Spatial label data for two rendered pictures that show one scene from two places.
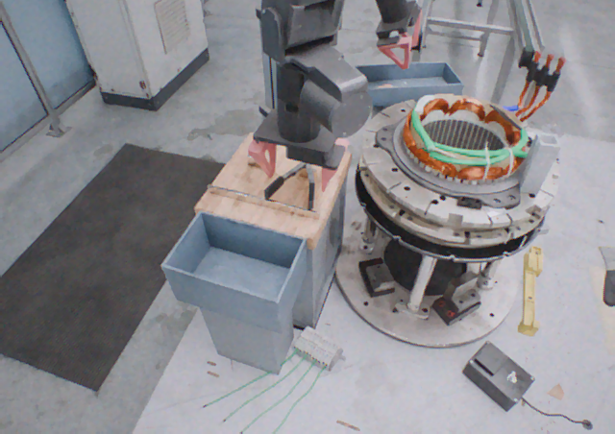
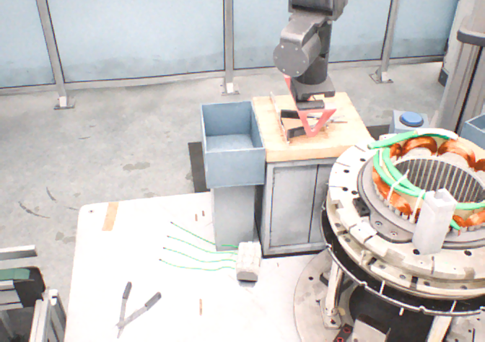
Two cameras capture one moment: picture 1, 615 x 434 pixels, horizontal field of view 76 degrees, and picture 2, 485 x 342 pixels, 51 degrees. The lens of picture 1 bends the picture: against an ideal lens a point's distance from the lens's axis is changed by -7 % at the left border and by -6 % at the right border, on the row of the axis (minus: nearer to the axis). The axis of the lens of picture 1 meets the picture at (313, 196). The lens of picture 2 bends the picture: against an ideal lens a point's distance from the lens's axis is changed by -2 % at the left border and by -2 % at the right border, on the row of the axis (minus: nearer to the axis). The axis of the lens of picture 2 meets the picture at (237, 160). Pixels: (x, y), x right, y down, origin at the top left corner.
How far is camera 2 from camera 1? 0.65 m
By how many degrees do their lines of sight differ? 48
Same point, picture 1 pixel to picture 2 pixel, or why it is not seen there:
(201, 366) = (198, 209)
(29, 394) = not seen: hidden behind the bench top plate
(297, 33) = not seen: outside the picture
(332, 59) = (307, 21)
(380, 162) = (364, 151)
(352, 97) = (288, 44)
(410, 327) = (309, 318)
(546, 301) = not seen: outside the picture
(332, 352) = (245, 265)
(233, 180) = (290, 102)
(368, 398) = (229, 313)
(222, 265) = (239, 143)
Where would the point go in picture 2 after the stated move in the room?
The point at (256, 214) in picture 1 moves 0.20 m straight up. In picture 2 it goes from (268, 121) to (271, 22)
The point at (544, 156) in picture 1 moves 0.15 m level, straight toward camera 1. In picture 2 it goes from (427, 208) to (309, 194)
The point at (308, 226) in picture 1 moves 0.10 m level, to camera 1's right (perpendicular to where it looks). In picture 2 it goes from (277, 146) to (306, 177)
